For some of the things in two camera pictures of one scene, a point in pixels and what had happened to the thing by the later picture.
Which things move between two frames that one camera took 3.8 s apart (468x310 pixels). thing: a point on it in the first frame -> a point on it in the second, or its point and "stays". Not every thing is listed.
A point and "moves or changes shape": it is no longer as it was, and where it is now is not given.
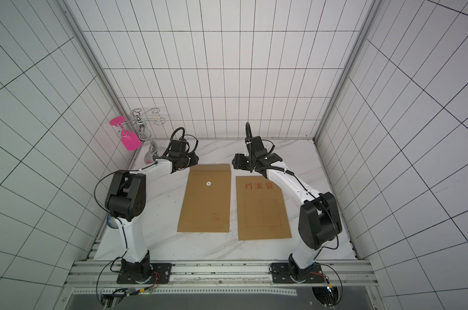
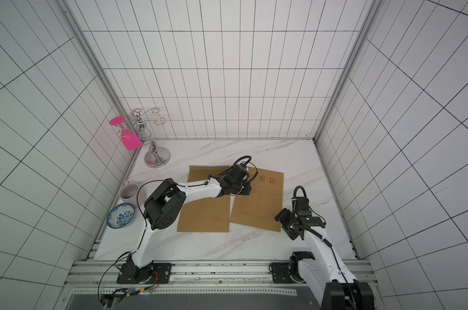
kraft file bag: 261,210 moves or changes shape
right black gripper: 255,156 -> 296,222
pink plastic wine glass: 130,141 stays
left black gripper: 193,154 -> 247,189
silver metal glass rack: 143,132 stays
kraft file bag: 206,205 stays
